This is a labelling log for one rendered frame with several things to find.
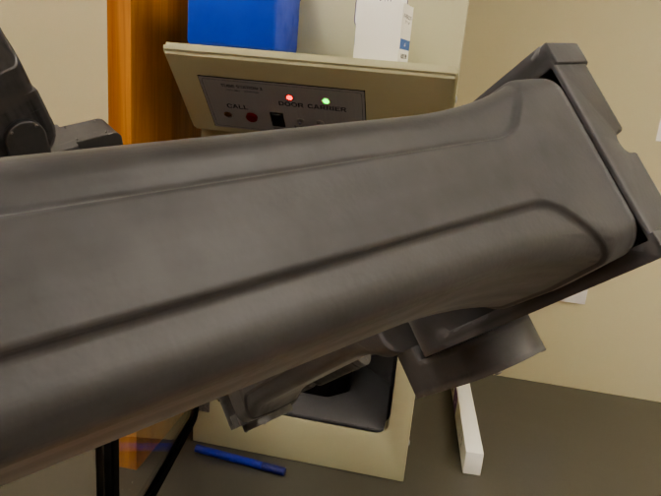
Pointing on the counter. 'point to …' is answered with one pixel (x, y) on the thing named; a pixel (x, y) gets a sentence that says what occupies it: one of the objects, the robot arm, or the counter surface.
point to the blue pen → (240, 460)
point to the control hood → (380, 88)
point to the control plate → (263, 93)
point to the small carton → (383, 31)
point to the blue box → (244, 24)
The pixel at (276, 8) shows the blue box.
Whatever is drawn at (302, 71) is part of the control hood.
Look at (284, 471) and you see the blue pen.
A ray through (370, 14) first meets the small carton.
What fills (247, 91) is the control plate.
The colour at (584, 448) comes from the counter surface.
